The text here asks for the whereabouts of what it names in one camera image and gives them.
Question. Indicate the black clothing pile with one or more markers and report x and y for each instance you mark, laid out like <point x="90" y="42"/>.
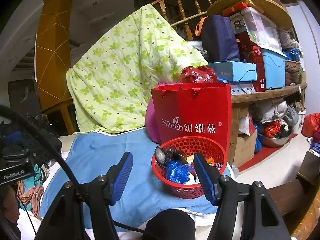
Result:
<point x="16" y="142"/>

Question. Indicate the pink striped garment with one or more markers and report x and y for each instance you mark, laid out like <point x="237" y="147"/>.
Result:
<point x="30" y="193"/>

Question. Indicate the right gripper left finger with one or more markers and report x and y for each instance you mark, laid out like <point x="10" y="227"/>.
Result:
<point x="117" y="177"/>

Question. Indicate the wooden shelf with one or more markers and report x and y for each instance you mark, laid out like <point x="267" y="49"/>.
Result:
<point x="240" y="107"/>

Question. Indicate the cardboard box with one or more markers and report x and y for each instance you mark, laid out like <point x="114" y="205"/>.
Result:
<point x="245" y="147"/>

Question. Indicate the wooden stair railing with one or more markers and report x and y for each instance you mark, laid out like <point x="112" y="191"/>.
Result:
<point x="195" y="2"/>

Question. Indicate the clear plastic storage box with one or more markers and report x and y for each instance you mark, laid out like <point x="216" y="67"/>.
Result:
<point x="250" y="24"/>

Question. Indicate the red bag on floor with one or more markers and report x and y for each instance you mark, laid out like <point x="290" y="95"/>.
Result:
<point x="310" y="125"/>

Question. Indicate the orange wooden column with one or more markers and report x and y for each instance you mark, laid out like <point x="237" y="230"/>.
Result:
<point x="53" y="59"/>

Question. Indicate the light blue shoe box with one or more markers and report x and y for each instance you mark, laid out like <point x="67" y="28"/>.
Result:
<point x="235" y="71"/>

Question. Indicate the red Nilrich paper bag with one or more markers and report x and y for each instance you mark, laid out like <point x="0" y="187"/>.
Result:
<point x="198" y="109"/>

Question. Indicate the blue plastic wrapper trash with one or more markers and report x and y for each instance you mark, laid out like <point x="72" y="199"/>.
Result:
<point x="183" y="174"/>

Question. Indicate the blue towel blanket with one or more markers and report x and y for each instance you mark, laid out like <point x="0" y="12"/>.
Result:
<point x="144" y="195"/>

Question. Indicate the teal garment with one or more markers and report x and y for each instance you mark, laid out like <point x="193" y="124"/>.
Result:
<point x="41" y="172"/>

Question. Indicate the black plastic bag trash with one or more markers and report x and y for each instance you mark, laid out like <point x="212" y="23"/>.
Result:
<point x="164" y="155"/>

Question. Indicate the red plastic bag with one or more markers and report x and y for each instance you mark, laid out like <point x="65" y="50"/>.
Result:
<point x="201" y="74"/>

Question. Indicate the blue plastic storage bin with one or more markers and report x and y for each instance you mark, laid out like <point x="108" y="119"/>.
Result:
<point x="274" y="66"/>

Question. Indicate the green clover quilt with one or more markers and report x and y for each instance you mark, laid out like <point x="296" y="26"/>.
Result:
<point x="111" y="84"/>

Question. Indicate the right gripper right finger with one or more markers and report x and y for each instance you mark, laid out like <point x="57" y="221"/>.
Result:
<point x="209" y="179"/>

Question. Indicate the navy tote bag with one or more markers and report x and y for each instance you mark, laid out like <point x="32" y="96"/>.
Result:
<point x="218" y="38"/>

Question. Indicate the dark red gift box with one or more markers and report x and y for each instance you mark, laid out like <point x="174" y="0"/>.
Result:
<point x="252" y="53"/>

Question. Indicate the left hand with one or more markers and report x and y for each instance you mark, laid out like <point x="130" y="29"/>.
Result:
<point x="9" y="204"/>

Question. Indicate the orange wrapper trash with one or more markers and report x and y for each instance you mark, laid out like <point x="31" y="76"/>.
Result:
<point x="190" y="160"/>

